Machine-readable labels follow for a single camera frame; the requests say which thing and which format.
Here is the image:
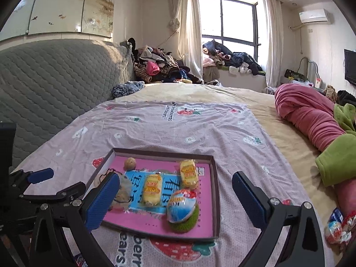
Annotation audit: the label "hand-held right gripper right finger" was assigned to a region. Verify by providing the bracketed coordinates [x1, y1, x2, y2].
[232, 172, 326, 267]

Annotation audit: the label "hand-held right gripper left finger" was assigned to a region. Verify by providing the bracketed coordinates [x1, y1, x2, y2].
[29, 172, 121, 267]

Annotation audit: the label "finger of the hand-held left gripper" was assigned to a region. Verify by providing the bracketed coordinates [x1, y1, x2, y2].
[8, 168, 55, 192]
[21, 182, 87, 209]

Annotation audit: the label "beige mesh drawstring pouch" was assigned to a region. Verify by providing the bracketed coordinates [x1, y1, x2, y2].
[93, 168, 132, 210]

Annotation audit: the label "shallow brown cardboard box tray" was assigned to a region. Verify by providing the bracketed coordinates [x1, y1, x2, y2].
[83, 147, 221, 241]

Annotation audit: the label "long yellow cake packet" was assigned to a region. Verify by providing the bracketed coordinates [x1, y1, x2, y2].
[140, 172, 164, 208]

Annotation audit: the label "green fuzzy ring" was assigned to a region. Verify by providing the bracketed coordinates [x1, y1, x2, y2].
[168, 200, 203, 233]

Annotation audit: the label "small yellow cake packet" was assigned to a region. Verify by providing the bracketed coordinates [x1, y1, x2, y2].
[179, 159, 201, 189]

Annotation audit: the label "blue white egg-shaped toy packet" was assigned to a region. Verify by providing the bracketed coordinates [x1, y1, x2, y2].
[166, 188, 198, 223]

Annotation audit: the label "grey quilted headboard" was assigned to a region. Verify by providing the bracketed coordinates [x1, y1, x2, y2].
[0, 39, 134, 170]

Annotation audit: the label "red white egg-shaped packet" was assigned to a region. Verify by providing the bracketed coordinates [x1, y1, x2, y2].
[325, 208, 345, 242]

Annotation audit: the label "green fleece blanket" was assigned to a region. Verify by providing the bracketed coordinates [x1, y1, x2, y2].
[316, 103, 356, 187]

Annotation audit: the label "pink strawberry printed bedsheet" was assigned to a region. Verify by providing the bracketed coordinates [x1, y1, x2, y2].
[8, 100, 334, 267]

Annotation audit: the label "pink quilt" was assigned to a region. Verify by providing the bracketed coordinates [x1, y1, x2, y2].
[274, 83, 356, 220]

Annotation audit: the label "blue fuzzy cloth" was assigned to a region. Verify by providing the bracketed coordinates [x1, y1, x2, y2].
[112, 81, 145, 98]

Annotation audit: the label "dark bag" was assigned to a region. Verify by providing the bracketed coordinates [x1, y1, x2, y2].
[284, 69, 306, 81]

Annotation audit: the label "black clothes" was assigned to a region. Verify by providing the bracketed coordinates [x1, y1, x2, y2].
[336, 90, 356, 106]

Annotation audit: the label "pile of dark clothes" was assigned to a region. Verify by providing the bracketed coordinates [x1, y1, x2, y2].
[202, 39, 263, 75]

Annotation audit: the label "pile of mixed clothes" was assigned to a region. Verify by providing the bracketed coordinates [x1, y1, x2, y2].
[133, 45, 203, 84]

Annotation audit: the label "cream curtain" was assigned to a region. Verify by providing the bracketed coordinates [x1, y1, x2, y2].
[168, 0, 205, 82]
[264, 0, 284, 88]

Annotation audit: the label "black television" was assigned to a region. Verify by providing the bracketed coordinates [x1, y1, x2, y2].
[344, 49, 356, 87]

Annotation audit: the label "dark framed window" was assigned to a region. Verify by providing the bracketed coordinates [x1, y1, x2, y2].
[199, 0, 266, 62]

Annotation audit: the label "white air conditioner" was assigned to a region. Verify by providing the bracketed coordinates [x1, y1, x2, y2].
[299, 9, 331, 24]

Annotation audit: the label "painted wall panels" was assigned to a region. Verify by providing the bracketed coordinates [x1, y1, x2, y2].
[0, 0, 115, 38]

